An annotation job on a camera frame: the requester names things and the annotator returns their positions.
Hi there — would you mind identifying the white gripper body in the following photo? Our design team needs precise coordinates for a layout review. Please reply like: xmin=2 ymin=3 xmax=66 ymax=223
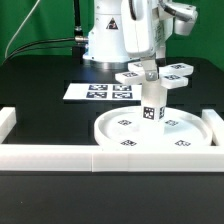
xmin=121 ymin=0 xmax=173 ymax=58

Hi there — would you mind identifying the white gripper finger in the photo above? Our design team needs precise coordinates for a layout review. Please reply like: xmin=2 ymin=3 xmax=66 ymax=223
xmin=156 ymin=44 xmax=166 ymax=67
xmin=141 ymin=58 xmax=159 ymax=81

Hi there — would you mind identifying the white cross-shaped table base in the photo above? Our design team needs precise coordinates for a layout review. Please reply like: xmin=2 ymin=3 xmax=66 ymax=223
xmin=115 ymin=62 xmax=194 ymax=89

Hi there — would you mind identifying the white round table top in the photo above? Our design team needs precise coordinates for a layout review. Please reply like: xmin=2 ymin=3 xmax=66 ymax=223
xmin=94 ymin=106 xmax=212 ymax=149

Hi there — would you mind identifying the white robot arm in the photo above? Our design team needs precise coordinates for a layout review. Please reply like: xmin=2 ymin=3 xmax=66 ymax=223
xmin=83 ymin=0 xmax=198 ymax=81

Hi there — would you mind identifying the white marker sheet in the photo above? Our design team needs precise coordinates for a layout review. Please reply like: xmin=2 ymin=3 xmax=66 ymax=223
xmin=63 ymin=83 xmax=141 ymax=101

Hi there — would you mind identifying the black cable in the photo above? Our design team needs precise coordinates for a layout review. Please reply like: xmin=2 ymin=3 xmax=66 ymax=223
xmin=1 ymin=36 xmax=90 ymax=66

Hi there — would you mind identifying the grey cable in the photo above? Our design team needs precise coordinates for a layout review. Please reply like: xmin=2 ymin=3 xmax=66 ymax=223
xmin=4 ymin=0 xmax=42 ymax=60

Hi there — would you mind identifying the white U-shaped fence frame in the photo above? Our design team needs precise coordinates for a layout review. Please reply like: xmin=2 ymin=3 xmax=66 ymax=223
xmin=0 ymin=107 xmax=224 ymax=172

